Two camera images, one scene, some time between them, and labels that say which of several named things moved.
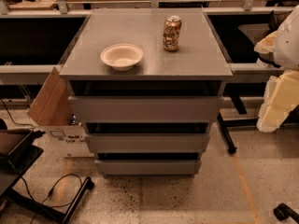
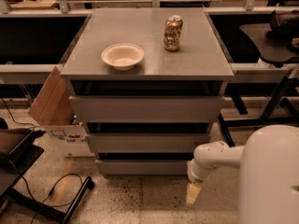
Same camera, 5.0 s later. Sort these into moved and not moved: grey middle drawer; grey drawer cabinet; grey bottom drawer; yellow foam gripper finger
Moved: yellow foam gripper finger
Not moved: grey drawer cabinet; grey middle drawer; grey bottom drawer
